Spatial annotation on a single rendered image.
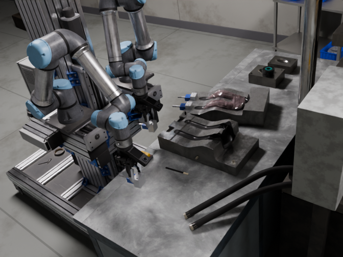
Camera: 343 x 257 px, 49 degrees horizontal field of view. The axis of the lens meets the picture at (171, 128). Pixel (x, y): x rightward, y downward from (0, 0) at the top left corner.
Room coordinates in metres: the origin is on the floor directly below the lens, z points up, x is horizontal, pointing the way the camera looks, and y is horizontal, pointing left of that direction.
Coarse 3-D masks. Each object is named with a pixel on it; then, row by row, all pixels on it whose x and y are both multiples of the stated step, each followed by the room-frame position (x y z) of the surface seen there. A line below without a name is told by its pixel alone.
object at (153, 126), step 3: (150, 120) 1.76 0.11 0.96; (153, 120) 1.76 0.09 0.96; (135, 123) 1.80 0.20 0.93; (138, 123) 1.79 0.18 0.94; (141, 123) 1.78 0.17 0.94; (150, 123) 1.73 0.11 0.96; (153, 123) 1.73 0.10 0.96; (156, 123) 1.75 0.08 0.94; (144, 126) 1.75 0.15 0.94; (150, 126) 1.72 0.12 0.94; (153, 126) 1.72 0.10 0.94; (156, 126) 1.75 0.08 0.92; (147, 129) 1.74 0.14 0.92; (150, 129) 1.73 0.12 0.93; (153, 129) 1.72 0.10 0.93; (156, 129) 1.74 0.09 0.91; (153, 132) 1.72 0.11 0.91
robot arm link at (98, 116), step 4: (108, 108) 1.44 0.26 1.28; (112, 108) 1.43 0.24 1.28; (116, 108) 1.44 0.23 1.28; (96, 112) 1.42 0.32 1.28; (100, 112) 1.42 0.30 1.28; (104, 112) 1.41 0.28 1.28; (108, 112) 1.41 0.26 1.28; (112, 112) 1.41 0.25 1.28; (92, 116) 1.41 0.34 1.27; (96, 116) 1.40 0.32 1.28; (100, 116) 1.39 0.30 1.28; (104, 116) 1.38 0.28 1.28; (108, 116) 1.37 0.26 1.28; (92, 120) 1.40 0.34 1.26; (96, 120) 1.38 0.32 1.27; (100, 120) 1.37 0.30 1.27; (104, 120) 1.36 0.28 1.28; (96, 124) 1.38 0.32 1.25; (100, 124) 1.36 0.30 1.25; (104, 124) 1.35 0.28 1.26; (104, 128) 1.35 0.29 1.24
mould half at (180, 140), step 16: (176, 128) 1.74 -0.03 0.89; (192, 128) 1.71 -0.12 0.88; (160, 144) 1.69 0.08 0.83; (176, 144) 1.61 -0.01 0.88; (192, 144) 1.56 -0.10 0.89; (208, 144) 1.49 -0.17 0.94; (240, 144) 1.53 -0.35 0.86; (256, 144) 1.53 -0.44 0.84; (208, 160) 1.47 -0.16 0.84; (224, 160) 1.43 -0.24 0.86; (240, 160) 1.41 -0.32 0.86
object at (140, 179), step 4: (124, 176) 1.36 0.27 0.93; (136, 176) 1.32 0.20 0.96; (140, 176) 1.31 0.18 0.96; (128, 180) 1.33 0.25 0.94; (136, 180) 1.30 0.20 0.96; (140, 180) 1.30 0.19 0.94; (144, 180) 1.33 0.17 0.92; (136, 184) 1.30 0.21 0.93; (140, 184) 1.30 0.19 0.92; (140, 188) 1.29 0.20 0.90
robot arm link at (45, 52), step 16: (32, 48) 1.52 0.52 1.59; (48, 48) 1.52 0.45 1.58; (64, 48) 1.56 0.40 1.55; (32, 64) 1.54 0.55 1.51; (48, 64) 1.51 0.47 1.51; (48, 80) 1.60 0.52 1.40; (32, 96) 1.68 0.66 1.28; (48, 96) 1.65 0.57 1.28; (32, 112) 1.69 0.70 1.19; (48, 112) 1.69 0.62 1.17
